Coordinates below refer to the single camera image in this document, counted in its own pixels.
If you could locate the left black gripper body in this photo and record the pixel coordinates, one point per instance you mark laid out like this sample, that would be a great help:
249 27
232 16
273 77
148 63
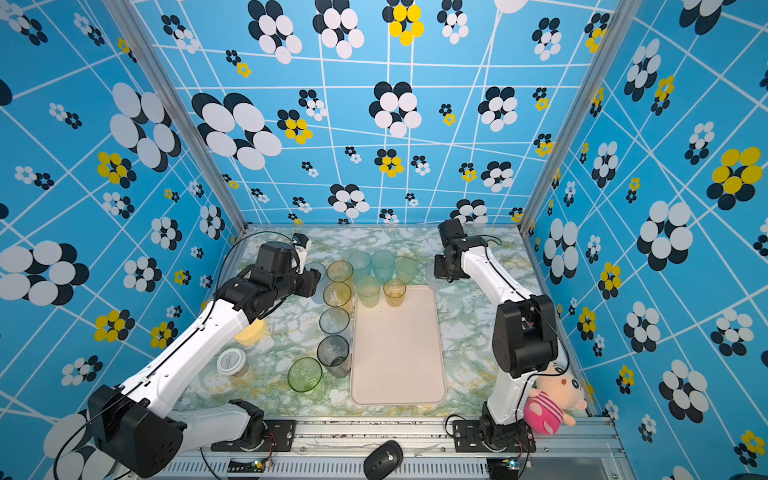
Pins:
305 284

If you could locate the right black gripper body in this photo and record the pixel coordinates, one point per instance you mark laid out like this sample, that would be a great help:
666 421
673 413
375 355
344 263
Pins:
442 269

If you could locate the small amber cup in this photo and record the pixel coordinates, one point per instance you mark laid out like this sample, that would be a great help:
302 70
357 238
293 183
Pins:
394 291

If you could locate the pale green tall cup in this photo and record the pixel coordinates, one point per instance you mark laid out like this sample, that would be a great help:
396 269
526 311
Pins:
368 291

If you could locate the dark smoky cup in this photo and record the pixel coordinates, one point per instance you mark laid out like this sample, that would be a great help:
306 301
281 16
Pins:
334 354

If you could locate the green translucent cup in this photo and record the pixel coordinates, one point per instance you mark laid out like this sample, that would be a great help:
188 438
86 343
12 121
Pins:
305 376

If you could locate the blue-grey translucent cup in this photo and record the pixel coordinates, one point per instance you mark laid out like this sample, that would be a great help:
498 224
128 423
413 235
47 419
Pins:
319 267

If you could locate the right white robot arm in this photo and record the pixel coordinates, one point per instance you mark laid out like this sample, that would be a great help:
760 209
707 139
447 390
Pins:
524 340

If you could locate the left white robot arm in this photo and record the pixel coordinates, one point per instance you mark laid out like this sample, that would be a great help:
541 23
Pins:
133 422

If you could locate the beige plastic tray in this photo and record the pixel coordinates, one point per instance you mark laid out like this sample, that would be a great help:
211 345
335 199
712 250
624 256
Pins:
397 356

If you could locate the amber cup front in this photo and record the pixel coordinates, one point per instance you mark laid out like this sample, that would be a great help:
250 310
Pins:
339 295

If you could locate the amber cup back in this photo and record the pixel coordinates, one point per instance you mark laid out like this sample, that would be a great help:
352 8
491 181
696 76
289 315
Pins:
341 271

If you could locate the light green cup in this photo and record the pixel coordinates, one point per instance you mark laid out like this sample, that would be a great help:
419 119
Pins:
406 269

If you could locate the grey-blue clear cup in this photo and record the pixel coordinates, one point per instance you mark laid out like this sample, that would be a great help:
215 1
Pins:
335 321

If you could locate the teal cup left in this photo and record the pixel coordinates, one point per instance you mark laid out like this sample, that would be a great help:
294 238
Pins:
362 264

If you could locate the teal cup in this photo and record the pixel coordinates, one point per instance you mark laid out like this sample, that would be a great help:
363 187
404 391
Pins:
362 264
383 265

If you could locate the teal cup right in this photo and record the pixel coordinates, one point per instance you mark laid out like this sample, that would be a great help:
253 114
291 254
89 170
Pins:
383 265

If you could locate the pink plush doll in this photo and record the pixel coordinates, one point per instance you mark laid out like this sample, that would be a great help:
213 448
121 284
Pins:
555 393

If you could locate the black computer mouse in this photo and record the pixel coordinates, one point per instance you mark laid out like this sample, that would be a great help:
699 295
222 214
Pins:
383 461

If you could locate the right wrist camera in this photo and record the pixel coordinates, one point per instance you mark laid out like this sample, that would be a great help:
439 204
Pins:
450 230

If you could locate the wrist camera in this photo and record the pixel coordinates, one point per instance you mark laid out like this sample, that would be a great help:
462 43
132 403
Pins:
302 245
450 230

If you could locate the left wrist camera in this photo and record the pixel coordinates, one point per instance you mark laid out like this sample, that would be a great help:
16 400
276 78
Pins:
302 245

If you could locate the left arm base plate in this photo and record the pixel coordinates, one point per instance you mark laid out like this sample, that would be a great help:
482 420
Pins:
271 436

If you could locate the aluminium front frame rail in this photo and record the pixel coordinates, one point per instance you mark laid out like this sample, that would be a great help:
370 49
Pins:
431 448

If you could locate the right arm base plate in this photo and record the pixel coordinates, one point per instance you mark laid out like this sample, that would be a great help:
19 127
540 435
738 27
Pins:
484 436

